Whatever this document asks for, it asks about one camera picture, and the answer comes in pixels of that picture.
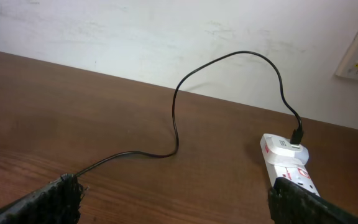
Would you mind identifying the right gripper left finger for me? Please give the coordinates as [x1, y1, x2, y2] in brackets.
[0, 174, 84, 224]

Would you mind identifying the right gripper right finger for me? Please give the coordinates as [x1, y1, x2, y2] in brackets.
[268, 177, 358, 224]

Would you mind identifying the black charger cable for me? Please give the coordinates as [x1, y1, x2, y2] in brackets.
[73, 50, 305, 179]

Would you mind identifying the white USB adapter plug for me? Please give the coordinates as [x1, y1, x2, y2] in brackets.
[260, 134, 309, 167]

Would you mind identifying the white power strip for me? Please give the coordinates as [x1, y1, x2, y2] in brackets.
[259, 133, 321, 197]

